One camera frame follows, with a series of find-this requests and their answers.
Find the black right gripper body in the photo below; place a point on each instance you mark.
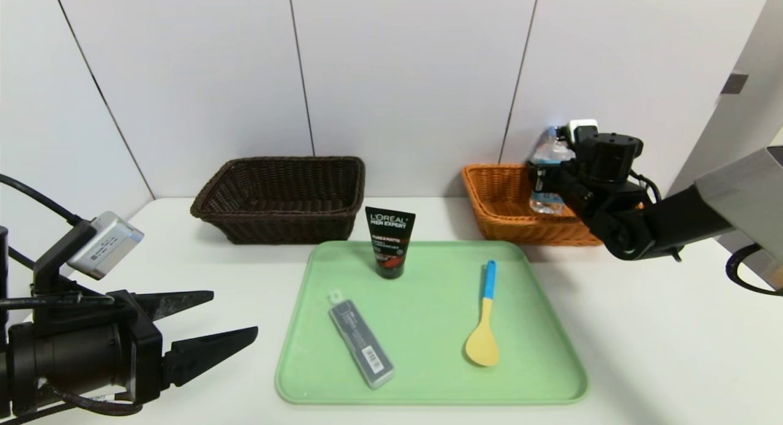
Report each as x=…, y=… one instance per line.
x=541, y=176

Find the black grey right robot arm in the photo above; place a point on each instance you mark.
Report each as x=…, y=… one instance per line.
x=673, y=220

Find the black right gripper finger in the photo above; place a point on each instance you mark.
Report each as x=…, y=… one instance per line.
x=537, y=177

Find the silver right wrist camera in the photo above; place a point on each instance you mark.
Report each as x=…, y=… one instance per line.
x=581, y=128

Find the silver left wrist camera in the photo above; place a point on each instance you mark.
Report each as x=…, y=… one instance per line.
x=107, y=244

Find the orange wicker basket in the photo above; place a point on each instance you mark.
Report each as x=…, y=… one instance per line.
x=501, y=199

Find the dark brown wicker basket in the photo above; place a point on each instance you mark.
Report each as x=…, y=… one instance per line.
x=275, y=229

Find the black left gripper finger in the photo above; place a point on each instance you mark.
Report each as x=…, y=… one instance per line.
x=174, y=303
x=202, y=358

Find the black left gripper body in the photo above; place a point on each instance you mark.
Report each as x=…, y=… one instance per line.
x=145, y=344

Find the black face wash tube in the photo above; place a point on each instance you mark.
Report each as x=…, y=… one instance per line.
x=391, y=241

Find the grey clear plastic case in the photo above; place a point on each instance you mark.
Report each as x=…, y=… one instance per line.
x=361, y=342

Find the grey wall plate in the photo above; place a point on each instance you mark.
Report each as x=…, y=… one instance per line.
x=734, y=84

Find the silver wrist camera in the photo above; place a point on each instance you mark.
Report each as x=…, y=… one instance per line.
x=107, y=244
x=581, y=128

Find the clear water bottle blue cap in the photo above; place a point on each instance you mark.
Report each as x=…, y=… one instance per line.
x=550, y=148

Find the light green plastic tray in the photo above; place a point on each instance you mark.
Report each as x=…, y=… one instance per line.
x=422, y=327

